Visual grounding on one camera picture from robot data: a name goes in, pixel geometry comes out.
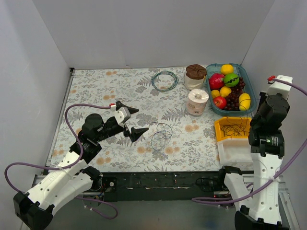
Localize thin wire bundle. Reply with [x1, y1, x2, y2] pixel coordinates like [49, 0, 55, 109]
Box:
[146, 122, 173, 151]

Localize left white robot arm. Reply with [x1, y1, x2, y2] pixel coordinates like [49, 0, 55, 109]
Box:
[13, 101, 148, 230]

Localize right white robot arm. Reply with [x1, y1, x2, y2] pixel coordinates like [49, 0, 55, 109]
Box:
[217, 93, 290, 230]

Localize yellow mango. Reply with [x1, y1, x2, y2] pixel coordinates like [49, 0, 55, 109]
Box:
[238, 93, 251, 111]

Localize dark purple grapes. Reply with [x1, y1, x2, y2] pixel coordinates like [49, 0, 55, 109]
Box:
[225, 77, 246, 111]

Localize teal fruit basket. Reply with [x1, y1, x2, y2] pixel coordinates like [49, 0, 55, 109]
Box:
[206, 63, 257, 116]

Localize yellow lemon centre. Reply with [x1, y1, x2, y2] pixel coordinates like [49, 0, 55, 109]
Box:
[219, 86, 232, 98]

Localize floral table mat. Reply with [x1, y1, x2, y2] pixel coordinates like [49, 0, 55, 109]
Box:
[47, 67, 221, 172]

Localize red apple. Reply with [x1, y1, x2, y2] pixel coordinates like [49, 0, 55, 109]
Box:
[213, 96, 227, 109]

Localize yellow plastic bin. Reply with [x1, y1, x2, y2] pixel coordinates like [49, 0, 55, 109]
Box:
[214, 116, 252, 141]

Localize yellow orange fruit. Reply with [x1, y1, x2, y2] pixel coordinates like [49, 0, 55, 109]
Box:
[220, 64, 234, 75]

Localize small yellow lemon left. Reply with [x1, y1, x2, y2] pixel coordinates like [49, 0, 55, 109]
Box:
[211, 90, 220, 99]

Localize red pomegranate fruit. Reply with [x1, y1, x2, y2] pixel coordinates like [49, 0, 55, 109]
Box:
[209, 73, 224, 90]

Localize white plastic bin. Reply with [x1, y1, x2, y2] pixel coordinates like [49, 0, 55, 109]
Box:
[217, 138, 253, 168]

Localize white toilet paper roll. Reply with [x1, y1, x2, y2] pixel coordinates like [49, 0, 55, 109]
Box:
[186, 89, 209, 116]

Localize brown topped white jar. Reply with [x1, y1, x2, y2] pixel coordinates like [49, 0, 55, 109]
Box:
[184, 64, 207, 91]

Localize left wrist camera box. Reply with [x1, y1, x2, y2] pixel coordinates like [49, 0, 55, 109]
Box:
[114, 107, 131, 127]

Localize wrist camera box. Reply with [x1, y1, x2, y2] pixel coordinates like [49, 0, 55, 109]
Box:
[114, 107, 131, 127]
[266, 75, 293, 100]

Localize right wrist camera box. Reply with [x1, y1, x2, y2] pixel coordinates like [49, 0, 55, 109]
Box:
[266, 75, 293, 100]

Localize coiled green blue wire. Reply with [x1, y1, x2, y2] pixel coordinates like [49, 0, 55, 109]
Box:
[151, 70, 179, 92]

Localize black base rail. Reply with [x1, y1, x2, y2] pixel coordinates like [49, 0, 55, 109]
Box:
[31, 167, 288, 204]

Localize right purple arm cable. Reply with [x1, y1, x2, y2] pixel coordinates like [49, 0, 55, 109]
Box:
[191, 79, 307, 205]

